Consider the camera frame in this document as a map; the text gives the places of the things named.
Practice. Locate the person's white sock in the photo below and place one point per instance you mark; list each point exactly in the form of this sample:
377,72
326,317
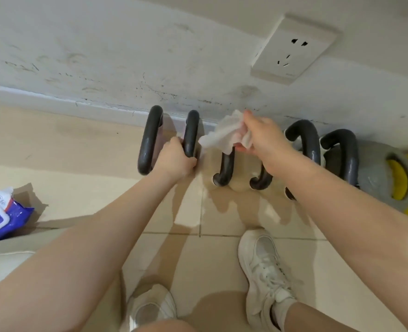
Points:
282,312

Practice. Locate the person's leg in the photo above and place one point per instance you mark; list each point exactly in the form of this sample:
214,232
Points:
318,319
162,326

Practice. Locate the person's left leg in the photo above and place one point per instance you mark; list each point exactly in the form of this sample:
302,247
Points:
162,326

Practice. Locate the person's right thumb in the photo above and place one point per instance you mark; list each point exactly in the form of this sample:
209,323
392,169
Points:
242,145

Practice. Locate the person's left hand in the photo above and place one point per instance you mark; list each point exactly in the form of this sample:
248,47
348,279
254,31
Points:
171,159

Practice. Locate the white wall socket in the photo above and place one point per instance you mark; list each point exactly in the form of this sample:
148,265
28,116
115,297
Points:
292,48

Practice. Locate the person's left thumb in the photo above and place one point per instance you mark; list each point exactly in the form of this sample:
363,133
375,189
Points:
178,142

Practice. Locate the person's white right shoe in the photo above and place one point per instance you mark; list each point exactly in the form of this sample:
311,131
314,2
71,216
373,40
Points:
266,269

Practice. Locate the white wet wipe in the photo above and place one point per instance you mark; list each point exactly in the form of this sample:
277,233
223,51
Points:
224,133

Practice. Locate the person's white left shoe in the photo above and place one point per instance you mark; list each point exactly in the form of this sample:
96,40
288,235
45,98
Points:
152,307

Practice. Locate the blue wet wipes packet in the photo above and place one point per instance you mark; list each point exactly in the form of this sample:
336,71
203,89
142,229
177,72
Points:
1,217

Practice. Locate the black push-up bar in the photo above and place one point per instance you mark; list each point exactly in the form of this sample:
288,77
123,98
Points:
309,141
191,131
349,155
261,181
226,171
148,141

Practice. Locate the person's left forearm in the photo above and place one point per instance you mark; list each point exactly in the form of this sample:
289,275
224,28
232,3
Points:
79,248

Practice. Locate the person's white shoe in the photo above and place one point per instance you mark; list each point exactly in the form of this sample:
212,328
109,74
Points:
266,269
152,307

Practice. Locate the grey kettlebell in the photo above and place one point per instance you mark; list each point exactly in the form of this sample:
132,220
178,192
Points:
373,176

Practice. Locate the person's right leg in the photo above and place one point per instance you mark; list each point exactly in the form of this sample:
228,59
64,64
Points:
318,319

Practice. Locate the person's right forearm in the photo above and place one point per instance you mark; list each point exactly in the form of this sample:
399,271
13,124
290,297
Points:
356,221

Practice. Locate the person's right hand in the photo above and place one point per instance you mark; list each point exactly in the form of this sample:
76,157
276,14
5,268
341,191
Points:
266,140

